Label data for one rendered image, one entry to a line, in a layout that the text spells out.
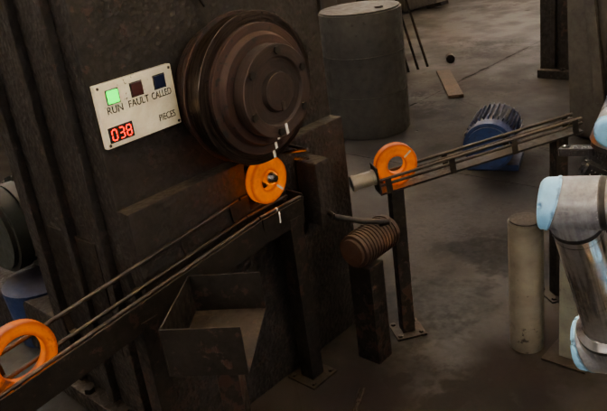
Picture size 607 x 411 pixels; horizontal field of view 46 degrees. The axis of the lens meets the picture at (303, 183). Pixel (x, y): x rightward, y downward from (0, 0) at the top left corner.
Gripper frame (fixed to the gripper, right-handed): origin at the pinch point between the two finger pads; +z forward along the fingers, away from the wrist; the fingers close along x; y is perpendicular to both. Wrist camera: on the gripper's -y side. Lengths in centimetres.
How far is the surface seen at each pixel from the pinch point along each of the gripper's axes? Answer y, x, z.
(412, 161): -55, -7, 15
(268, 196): -73, -62, 16
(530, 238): -7.1, -0.9, 22.5
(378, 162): -62, -17, 15
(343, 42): -213, 161, 73
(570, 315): 14.5, 2.5, 45.1
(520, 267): -6.0, -2.4, 34.5
